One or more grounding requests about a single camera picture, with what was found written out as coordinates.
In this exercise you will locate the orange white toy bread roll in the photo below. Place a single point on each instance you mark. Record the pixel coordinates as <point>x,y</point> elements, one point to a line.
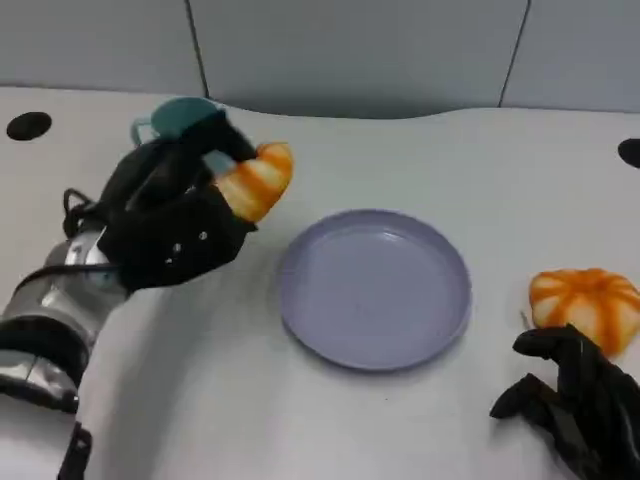
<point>260,185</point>
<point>585,300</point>

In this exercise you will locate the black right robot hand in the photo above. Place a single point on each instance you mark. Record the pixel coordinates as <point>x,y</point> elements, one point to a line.
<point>600,415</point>

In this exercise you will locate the lilac plate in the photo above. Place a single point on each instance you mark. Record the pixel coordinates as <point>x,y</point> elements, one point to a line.
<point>375,290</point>

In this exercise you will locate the pale green mug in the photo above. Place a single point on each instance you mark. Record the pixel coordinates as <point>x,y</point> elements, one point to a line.
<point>175,116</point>

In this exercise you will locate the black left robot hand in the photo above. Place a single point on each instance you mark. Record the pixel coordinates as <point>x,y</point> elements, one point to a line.
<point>175,235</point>

